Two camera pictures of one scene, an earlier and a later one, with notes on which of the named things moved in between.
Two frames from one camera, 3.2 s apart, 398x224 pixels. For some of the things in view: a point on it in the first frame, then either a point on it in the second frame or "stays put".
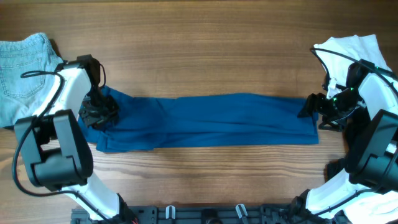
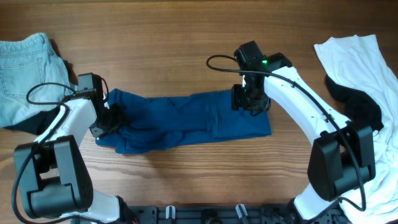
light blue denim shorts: [27, 68] stays put
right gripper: [326, 118] → [237, 99]
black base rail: [265, 213] stays put
